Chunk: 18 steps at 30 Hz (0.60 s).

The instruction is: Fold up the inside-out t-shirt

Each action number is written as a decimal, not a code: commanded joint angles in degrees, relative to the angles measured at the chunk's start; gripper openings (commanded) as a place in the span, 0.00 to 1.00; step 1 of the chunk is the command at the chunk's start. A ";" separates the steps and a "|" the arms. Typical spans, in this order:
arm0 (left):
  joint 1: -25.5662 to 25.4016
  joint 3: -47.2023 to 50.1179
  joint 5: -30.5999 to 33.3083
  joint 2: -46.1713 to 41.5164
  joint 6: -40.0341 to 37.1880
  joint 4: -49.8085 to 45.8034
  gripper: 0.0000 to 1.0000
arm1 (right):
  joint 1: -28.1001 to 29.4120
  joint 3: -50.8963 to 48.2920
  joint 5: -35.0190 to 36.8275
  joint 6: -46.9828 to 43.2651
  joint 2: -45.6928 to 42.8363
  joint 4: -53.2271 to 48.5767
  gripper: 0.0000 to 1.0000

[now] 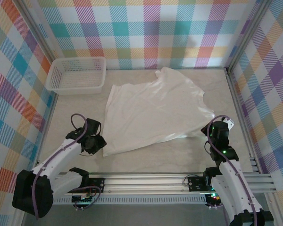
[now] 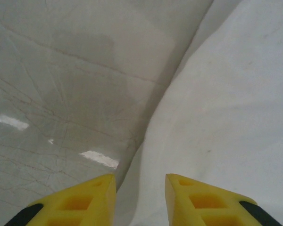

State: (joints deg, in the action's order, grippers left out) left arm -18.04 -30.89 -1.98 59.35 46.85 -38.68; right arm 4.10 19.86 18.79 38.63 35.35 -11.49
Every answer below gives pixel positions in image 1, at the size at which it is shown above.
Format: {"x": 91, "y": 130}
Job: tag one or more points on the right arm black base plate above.
{"x": 195, "y": 183}

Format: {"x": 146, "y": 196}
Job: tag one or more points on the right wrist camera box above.
{"x": 230, "y": 124}

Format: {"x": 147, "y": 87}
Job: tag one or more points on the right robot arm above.
{"x": 233, "y": 186}

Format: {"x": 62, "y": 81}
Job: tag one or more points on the aluminium frame post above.
{"x": 247, "y": 33}
{"x": 37, "y": 33}

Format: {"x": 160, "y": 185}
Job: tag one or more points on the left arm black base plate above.
{"x": 99, "y": 184}

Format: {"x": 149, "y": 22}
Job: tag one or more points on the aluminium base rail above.
{"x": 143, "y": 183}

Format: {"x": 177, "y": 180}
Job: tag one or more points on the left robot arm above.
{"x": 33, "y": 193}

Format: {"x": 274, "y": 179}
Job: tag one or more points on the white perforated plastic basket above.
{"x": 75, "y": 77}

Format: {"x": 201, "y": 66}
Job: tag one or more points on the white t-shirt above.
{"x": 155, "y": 110}

